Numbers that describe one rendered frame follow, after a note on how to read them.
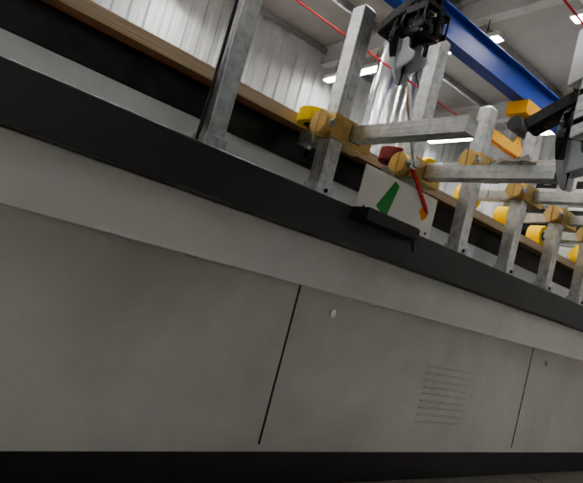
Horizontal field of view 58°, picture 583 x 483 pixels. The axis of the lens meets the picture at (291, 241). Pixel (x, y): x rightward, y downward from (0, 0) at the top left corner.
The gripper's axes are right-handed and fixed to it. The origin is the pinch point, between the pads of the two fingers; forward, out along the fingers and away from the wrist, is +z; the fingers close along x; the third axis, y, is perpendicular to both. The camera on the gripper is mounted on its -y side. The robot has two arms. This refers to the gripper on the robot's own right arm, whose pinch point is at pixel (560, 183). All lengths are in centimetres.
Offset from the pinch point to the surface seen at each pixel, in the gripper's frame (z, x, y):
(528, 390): 48, 121, -53
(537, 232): -12, 96, -52
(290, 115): -6, -29, -49
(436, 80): -23.4, -4.2, -31.6
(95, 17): -5, -74, -49
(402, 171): 0.1, -7.8, -31.8
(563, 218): -11, 70, -31
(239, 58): -4, -55, -32
